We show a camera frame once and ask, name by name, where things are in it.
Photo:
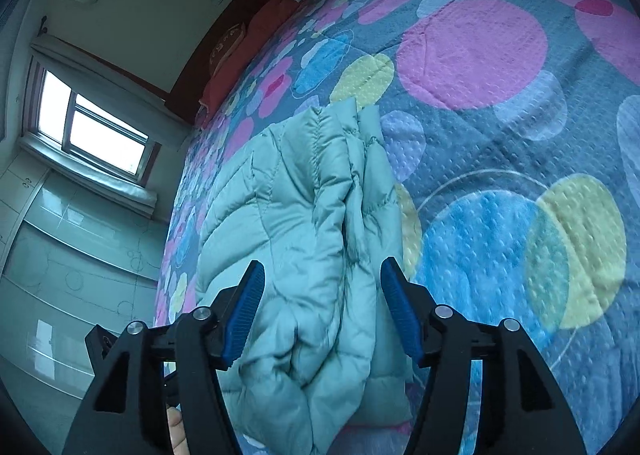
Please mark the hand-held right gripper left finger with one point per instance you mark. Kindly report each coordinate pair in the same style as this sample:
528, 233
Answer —
245, 315

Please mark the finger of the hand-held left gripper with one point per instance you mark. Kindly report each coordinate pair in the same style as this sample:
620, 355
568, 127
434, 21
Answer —
101, 339

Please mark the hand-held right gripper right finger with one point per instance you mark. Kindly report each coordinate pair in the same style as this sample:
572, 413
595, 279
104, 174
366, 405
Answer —
400, 310

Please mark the teal quilted down jacket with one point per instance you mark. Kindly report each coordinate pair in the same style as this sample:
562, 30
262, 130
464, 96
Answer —
290, 235

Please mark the person's left hand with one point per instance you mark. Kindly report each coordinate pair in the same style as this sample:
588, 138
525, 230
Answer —
176, 432

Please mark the glossy circle-pattern wardrobe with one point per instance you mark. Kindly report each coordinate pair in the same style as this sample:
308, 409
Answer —
75, 260

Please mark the circle-print bedspread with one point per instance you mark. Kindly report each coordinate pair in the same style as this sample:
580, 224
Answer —
475, 160

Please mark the window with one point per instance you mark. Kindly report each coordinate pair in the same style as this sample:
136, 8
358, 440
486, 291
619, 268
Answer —
100, 135

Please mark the brown printed cushion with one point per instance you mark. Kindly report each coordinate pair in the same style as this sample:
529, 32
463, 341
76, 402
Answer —
227, 42

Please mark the red pillow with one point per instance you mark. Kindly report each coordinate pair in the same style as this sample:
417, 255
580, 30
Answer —
260, 22

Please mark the dark wooden headboard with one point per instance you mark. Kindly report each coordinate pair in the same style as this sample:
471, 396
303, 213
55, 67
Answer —
227, 10

